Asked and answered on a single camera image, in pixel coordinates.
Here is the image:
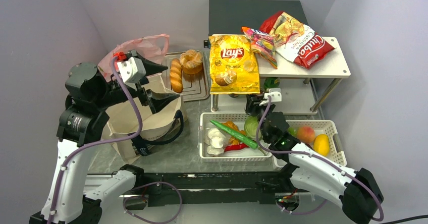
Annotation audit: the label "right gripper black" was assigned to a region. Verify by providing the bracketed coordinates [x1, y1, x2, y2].
[246, 93, 275, 141]

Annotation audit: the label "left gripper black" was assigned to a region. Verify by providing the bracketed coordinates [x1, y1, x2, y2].
[93, 50, 180, 113]

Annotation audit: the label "green cabbage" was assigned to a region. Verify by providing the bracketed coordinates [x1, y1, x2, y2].
[244, 116, 262, 140]

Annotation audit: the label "pink plastic grocery bag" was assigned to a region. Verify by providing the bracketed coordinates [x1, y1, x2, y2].
[97, 34, 170, 81]

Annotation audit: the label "orange breaded food piece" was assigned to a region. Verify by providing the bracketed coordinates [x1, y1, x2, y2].
[179, 49, 203, 75]

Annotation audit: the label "yellow Lays chips bag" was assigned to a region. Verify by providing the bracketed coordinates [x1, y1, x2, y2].
[209, 35, 260, 95]

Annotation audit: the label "beige canvas tote bag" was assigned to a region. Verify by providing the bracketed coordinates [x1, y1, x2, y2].
[101, 95, 187, 164]

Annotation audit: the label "clear dumplings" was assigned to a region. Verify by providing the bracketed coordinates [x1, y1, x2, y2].
[204, 128, 229, 156]

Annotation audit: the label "orange candy snack bag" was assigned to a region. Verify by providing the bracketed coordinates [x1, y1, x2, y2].
[241, 27, 278, 69]

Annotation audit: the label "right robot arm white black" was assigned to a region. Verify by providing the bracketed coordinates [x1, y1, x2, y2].
[245, 94, 385, 223]

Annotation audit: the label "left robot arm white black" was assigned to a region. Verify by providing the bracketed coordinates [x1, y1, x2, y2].
[29, 50, 179, 223]

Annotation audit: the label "bread loaf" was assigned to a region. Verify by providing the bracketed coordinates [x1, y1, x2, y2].
[170, 59, 183, 93]

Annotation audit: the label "right green glass bottle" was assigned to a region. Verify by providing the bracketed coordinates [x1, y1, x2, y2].
[263, 77, 280, 91]

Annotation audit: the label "orange habanero pepper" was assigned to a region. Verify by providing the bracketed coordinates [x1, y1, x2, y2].
[222, 121, 246, 146]

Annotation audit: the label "metal baking tray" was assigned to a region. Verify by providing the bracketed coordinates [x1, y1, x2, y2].
[162, 50, 209, 102]

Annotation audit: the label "red chili pepper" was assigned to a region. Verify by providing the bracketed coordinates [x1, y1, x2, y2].
[224, 144, 249, 152]

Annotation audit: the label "left white plastic basket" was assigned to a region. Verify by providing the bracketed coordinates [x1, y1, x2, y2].
[198, 113, 272, 162]

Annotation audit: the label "white plastic basket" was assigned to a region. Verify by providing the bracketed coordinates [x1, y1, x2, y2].
[198, 113, 272, 162]
[287, 120, 347, 166]

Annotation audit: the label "white two-tier shelf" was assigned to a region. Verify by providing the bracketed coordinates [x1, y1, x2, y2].
[210, 34, 352, 116]

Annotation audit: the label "peach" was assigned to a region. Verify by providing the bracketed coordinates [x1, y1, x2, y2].
[296, 126, 315, 144]

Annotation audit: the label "yellow mango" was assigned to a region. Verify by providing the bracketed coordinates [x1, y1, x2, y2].
[313, 134, 330, 156]

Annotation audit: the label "right white plastic basket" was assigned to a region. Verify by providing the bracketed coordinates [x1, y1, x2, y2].
[287, 120, 347, 166]

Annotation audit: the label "red cassava chips bag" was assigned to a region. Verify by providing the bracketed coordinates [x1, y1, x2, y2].
[259, 11, 335, 69]

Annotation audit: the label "dark grey back panel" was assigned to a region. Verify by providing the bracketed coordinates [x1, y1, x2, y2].
[203, 0, 308, 48]

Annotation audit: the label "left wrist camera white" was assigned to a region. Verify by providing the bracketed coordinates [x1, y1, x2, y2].
[117, 57, 146, 84]

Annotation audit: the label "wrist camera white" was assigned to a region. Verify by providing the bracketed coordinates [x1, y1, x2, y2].
[117, 57, 146, 84]
[263, 88, 282, 102]

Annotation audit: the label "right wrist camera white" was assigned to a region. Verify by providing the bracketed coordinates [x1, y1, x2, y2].
[263, 88, 282, 102]

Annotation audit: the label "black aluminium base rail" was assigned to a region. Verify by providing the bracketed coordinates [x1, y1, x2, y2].
[60, 172, 355, 207]

